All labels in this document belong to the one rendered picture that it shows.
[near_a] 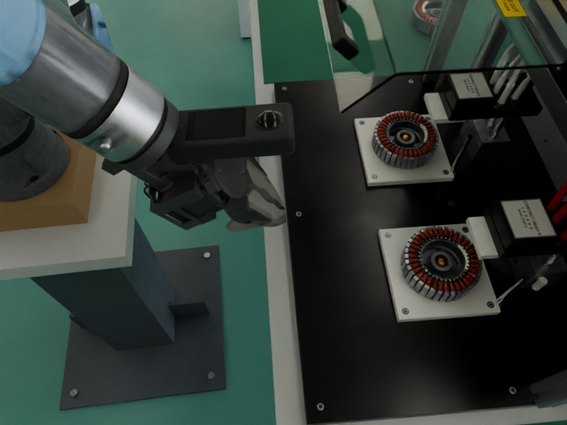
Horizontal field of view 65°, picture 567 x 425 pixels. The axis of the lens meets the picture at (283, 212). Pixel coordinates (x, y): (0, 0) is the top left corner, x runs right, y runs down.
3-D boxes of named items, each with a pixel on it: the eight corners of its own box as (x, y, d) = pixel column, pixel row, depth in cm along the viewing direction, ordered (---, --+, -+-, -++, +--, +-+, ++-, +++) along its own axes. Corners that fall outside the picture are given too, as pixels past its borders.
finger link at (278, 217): (252, 231, 56) (202, 200, 50) (292, 215, 54) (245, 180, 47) (254, 253, 55) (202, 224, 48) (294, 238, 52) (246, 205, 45)
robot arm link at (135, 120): (133, 45, 37) (122, 119, 32) (174, 80, 40) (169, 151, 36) (75, 88, 40) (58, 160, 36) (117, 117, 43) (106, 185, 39)
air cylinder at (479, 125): (470, 163, 81) (482, 142, 76) (458, 131, 85) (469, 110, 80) (498, 161, 81) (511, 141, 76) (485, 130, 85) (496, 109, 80)
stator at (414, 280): (408, 306, 65) (415, 296, 62) (392, 239, 71) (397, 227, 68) (483, 300, 66) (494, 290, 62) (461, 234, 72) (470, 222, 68)
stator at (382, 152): (375, 171, 78) (378, 158, 75) (368, 123, 84) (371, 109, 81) (439, 170, 78) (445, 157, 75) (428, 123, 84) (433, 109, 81)
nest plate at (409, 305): (396, 322, 65) (398, 320, 64) (377, 233, 73) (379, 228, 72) (498, 314, 66) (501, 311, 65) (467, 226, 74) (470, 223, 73)
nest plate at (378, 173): (367, 186, 78) (369, 182, 77) (353, 122, 86) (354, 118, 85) (452, 181, 79) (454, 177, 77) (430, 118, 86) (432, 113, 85)
